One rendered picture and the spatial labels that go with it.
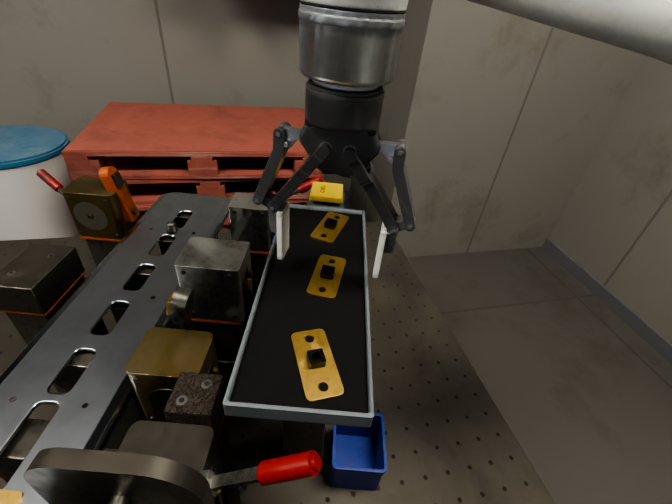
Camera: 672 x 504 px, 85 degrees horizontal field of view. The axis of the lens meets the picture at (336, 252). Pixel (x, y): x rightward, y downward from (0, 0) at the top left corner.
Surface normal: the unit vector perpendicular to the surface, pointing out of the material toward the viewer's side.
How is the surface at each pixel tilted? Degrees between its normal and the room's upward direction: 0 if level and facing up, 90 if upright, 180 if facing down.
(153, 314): 0
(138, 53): 90
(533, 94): 90
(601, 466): 0
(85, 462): 0
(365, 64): 90
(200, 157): 90
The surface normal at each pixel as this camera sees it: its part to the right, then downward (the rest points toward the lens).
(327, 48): -0.39, 0.53
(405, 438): 0.09, -0.80
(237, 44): 0.22, 0.61
